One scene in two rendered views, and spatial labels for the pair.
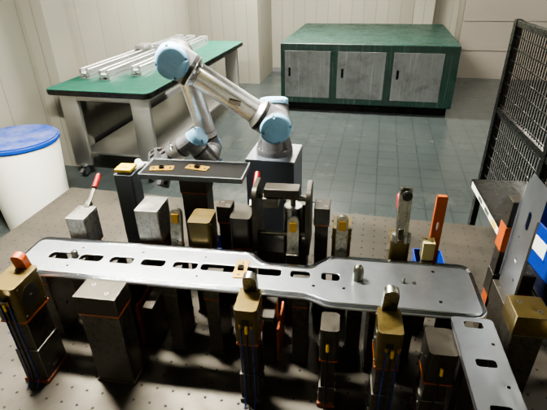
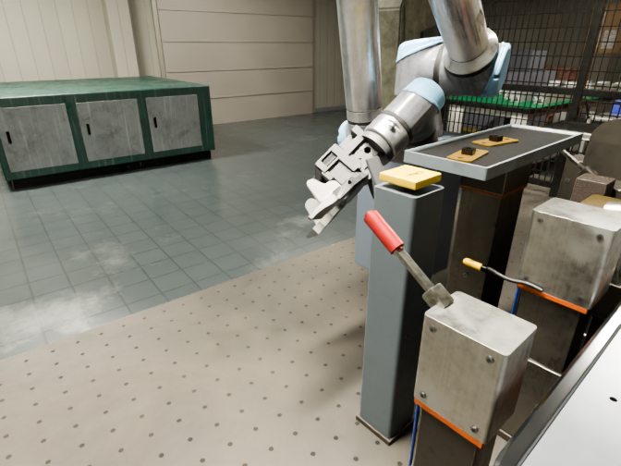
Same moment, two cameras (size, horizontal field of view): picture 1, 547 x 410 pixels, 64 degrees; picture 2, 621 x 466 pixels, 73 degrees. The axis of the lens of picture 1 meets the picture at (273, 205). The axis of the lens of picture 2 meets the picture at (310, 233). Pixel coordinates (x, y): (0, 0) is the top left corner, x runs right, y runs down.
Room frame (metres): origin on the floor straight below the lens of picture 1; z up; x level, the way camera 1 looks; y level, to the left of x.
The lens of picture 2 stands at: (1.21, 1.04, 1.32)
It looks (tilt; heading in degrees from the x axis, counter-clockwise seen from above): 24 degrees down; 309
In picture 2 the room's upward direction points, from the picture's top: straight up
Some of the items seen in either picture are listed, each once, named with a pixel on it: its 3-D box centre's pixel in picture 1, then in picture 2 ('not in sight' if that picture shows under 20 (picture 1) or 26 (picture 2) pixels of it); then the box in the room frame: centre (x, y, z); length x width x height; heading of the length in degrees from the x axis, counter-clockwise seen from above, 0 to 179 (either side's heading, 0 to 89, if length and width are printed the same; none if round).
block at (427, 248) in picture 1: (420, 288); not in sight; (1.08, -0.46, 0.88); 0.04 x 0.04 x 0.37; 81
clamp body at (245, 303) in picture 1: (250, 351); not in sight; (0.85, 0.07, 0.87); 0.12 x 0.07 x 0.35; 171
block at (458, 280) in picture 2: (201, 226); (479, 264); (1.41, 0.27, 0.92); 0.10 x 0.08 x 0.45; 81
